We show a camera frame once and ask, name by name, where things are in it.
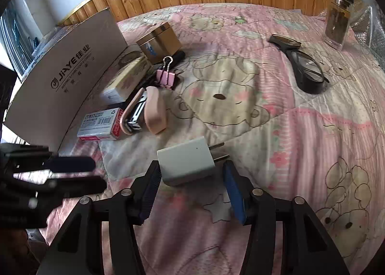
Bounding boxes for pink stapler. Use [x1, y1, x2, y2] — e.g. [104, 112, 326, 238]
[120, 86, 167, 136]

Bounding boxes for red and white staple box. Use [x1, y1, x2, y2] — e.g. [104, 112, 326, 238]
[77, 108, 125, 142]

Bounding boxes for black-framed eyeglasses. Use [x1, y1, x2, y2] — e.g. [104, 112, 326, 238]
[268, 34, 330, 94]

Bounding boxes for clear glass bottle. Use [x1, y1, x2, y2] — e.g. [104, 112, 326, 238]
[323, 0, 357, 51]

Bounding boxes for white cardboard box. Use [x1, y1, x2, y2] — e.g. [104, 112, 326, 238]
[3, 7, 142, 154]

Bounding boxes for black marker pen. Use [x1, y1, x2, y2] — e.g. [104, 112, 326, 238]
[141, 50, 185, 89]

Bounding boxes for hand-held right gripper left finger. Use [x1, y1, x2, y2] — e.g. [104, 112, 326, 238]
[36, 160, 160, 275]

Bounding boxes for metal window grille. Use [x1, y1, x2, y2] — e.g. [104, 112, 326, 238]
[0, 1, 39, 74]

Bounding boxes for gold square tin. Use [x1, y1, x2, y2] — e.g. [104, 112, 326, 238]
[136, 21, 181, 64]

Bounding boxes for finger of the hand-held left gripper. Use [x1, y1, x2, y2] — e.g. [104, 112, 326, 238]
[6, 144, 96, 173]
[13, 175, 107, 200]

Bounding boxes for small cream carton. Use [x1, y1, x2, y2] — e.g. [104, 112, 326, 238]
[101, 56, 152, 104]

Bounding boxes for pink binder clip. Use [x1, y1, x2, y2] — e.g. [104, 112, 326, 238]
[155, 56, 181, 91]

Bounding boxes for white charger plug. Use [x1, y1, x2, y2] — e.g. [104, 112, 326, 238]
[157, 137, 230, 187]

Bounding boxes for clear bubble wrap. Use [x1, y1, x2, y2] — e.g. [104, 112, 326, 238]
[349, 1, 385, 71]

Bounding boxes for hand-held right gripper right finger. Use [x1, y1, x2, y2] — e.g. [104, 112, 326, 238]
[223, 161, 351, 275]

